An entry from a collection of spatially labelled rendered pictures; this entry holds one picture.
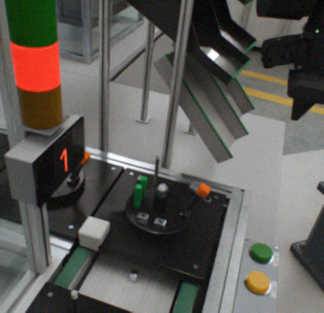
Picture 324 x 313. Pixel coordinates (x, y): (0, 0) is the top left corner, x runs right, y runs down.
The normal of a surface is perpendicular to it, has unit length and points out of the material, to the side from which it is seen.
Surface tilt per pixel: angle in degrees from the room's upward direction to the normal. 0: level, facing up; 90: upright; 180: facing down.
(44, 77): 90
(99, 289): 0
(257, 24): 90
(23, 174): 90
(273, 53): 93
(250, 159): 0
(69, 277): 0
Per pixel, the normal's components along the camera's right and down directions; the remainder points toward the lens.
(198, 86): 0.69, -0.33
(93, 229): 0.10, -0.81
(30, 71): -0.01, 0.58
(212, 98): -0.46, 0.48
